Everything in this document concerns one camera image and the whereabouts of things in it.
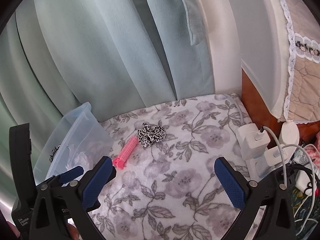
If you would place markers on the white paper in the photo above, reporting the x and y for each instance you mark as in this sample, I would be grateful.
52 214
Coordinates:
81 158

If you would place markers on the beige quilted lace cover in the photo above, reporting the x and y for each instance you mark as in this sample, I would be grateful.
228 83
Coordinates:
305 80

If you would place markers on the pink hair roller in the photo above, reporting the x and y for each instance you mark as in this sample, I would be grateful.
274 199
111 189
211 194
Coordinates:
126 151

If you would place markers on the white plug adapter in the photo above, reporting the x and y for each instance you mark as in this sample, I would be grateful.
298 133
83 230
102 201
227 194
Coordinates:
290 132

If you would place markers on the white appliance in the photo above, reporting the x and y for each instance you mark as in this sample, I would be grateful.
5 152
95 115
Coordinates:
262 42

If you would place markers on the dark floral cloth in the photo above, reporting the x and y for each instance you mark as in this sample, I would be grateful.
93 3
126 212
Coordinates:
307 217

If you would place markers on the black white spotted scrunchie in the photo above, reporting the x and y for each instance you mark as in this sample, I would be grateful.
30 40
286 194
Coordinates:
150 136

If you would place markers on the wooden nightstand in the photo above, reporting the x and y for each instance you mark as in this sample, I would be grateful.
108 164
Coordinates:
252 97

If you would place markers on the black charger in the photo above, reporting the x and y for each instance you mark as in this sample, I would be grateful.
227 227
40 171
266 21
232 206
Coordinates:
291 177

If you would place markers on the black studded headband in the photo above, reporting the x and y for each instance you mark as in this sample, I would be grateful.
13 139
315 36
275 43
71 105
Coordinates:
53 151

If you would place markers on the small white charger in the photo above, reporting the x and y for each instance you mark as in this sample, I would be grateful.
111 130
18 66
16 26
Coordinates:
273 155

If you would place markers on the grey floral blanket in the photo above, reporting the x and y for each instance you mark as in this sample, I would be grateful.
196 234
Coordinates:
175 180

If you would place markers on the clear plastic storage container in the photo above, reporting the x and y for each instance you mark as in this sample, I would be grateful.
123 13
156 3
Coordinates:
85 130

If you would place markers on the pale green curtain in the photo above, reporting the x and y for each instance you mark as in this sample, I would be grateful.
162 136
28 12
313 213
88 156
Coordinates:
100 55

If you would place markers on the person's left hand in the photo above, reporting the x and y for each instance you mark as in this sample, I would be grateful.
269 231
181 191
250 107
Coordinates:
73 231

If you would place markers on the pink patterned cloth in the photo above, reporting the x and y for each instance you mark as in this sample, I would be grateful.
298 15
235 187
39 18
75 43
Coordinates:
315 152

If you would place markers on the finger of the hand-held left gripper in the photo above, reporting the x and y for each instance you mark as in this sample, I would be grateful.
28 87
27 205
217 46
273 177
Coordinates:
72 173

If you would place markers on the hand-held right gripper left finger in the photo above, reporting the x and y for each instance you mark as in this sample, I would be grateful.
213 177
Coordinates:
96 180

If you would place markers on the large white charger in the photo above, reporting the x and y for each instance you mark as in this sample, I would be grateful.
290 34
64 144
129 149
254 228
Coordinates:
250 140

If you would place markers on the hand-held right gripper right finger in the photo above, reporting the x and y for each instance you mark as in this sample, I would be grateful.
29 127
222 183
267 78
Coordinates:
230 182

